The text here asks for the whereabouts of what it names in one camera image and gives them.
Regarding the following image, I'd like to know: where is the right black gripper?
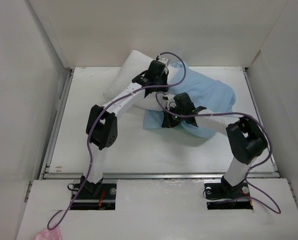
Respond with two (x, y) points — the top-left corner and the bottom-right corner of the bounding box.
(161, 104), (185, 128)

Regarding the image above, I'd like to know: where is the white pillow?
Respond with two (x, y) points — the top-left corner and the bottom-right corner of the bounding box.
(102, 49), (217, 139)

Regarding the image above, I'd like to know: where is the light blue pillowcase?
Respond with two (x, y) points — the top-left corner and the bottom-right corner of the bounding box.
(143, 62), (236, 139)

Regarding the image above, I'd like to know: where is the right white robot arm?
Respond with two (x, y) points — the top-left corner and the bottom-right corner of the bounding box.
(159, 93), (268, 197)

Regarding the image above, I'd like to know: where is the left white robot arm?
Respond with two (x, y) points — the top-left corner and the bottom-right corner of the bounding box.
(80, 58), (169, 199)

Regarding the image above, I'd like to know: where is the pink plastic bag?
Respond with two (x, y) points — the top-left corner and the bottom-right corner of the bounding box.
(34, 228), (62, 240)

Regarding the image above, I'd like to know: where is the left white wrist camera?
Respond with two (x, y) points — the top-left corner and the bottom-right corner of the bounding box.
(156, 56), (170, 66)

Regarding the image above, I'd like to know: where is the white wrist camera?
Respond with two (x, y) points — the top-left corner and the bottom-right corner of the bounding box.
(162, 94), (176, 108)
(156, 56), (170, 66)

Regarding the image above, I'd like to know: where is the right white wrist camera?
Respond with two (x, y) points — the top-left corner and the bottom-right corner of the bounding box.
(162, 94), (176, 108)

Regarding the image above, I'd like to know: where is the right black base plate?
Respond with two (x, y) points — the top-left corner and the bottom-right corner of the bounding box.
(203, 182), (253, 210)

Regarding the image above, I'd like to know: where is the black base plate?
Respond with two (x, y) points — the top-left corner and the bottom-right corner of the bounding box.
(203, 182), (253, 210)
(70, 183), (117, 211)

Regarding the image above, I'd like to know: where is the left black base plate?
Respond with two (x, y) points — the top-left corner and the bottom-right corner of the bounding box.
(70, 183), (117, 211)

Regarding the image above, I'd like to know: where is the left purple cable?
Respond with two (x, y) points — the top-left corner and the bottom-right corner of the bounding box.
(46, 51), (188, 231)

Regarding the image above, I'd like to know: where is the purple cable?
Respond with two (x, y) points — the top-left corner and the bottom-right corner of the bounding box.
(155, 91), (282, 215)
(46, 51), (188, 231)

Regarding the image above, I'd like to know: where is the aluminium front rail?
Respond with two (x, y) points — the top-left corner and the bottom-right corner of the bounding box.
(40, 171), (280, 180)

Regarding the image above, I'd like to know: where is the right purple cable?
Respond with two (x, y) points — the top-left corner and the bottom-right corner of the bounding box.
(155, 91), (282, 215)

